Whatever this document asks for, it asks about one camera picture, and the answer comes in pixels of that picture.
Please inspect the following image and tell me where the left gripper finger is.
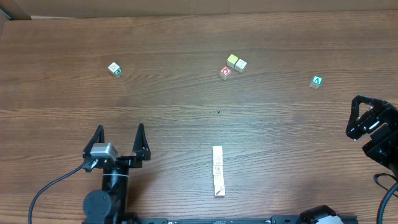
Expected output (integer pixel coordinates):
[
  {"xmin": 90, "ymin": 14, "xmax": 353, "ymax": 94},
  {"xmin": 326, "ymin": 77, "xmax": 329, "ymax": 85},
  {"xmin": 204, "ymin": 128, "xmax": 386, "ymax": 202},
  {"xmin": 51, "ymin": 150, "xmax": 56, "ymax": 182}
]
[
  {"xmin": 132, "ymin": 123, "xmax": 151, "ymax": 161},
  {"xmin": 83, "ymin": 125, "xmax": 104, "ymax": 156}
]

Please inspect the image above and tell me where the yellow letter U block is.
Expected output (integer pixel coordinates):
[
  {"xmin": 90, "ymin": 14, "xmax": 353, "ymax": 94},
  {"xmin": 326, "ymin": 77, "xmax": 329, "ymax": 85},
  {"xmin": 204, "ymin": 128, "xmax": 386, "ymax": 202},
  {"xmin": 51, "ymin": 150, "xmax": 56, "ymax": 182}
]
[{"xmin": 212, "ymin": 146, "xmax": 223, "ymax": 156}]

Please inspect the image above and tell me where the white animal picture block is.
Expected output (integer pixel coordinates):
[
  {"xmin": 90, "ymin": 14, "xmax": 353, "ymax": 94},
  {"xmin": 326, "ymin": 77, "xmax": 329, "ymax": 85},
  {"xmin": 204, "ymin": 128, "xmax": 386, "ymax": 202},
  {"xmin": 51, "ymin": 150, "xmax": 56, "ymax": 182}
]
[{"xmin": 213, "ymin": 155, "xmax": 223, "ymax": 166}]

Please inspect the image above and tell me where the white maze picture block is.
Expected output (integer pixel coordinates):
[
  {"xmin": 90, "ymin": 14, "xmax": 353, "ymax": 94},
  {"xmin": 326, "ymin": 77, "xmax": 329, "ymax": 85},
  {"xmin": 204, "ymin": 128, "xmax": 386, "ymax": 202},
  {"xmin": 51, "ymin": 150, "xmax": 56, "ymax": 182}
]
[{"xmin": 213, "ymin": 165, "xmax": 223, "ymax": 175}]

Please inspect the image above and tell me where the plain yellow wooden block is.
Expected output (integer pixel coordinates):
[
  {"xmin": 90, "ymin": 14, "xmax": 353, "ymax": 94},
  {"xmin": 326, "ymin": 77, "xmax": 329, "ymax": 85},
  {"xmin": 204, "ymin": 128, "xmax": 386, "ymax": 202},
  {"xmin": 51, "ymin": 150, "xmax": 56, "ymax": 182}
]
[{"xmin": 213, "ymin": 175, "xmax": 224, "ymax": 186}]

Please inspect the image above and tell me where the hammer picture wooden block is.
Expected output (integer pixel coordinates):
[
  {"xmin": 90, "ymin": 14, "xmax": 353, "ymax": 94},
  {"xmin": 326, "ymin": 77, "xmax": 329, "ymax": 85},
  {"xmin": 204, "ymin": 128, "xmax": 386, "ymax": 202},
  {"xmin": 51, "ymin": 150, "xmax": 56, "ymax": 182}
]
[{"xmin": 214, "ymin": 185, "xmax": 226, "ymax": 197}]

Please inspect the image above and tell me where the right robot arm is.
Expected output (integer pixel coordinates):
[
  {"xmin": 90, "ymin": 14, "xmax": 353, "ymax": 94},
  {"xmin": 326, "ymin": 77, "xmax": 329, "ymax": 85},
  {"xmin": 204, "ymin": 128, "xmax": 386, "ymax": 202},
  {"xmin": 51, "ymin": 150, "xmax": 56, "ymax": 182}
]
[{"xmin": 346, "ymin": 95, "xmax": 397, "ymax": 169}]

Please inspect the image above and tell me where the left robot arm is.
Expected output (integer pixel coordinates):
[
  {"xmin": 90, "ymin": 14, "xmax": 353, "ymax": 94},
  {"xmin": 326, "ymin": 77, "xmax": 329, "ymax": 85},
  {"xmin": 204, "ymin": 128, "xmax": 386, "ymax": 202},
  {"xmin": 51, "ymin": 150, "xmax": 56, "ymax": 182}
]
[{"xmin": 82, "ymin": 123, "xmax": 151, "ymax": 224}]

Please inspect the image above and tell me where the green letter A block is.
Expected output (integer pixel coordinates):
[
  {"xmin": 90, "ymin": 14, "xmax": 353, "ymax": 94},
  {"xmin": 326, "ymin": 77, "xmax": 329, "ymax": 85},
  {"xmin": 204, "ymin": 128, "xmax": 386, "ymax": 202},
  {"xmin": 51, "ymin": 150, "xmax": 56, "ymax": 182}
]
[{"xmin": 309, "ymin": 76, "xmax": 323, "ymax": 89}]

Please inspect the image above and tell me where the green sided wooden block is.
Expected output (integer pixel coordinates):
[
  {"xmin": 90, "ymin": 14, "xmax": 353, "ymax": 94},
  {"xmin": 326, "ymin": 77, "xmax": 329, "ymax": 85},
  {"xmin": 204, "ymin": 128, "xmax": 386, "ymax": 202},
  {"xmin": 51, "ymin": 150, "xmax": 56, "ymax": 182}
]
[{"xmin": 108, "ymin": 62, "xmax": 122, "ymax": 77}]

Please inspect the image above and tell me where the red letter block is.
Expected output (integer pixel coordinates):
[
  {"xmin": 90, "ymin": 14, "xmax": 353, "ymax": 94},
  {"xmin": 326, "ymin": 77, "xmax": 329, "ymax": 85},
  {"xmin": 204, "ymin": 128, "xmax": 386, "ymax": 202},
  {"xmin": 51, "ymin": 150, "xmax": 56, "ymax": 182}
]
[{"xmin": 220, "ymin": 66, "xmax": 232, "ymax": 80}]

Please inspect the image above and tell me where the yellow top block far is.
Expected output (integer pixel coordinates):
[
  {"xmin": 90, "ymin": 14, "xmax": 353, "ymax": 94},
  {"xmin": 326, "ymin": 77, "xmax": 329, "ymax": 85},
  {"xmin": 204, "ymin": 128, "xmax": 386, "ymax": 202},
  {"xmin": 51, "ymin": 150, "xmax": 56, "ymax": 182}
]
[{"xmin": 226, "ymin": 54, "xmax": 239, "ymax": 68}]

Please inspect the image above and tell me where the white block with lines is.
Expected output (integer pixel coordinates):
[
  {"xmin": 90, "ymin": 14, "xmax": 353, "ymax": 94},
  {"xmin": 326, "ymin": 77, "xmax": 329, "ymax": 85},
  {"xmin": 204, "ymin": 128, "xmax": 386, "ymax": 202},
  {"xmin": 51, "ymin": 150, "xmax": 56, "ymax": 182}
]
[{"xmin": 234, "ymin": 58, "xmax": 247, "ymax": 73}]

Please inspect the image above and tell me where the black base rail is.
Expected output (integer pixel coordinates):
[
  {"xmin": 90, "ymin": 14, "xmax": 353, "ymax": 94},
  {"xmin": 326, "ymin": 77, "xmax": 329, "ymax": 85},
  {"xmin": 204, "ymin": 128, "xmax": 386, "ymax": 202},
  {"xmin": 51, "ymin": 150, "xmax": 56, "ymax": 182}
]
[{"xmin": 82, "ymin": 205, "xmax": 358, "ymax": 224}]

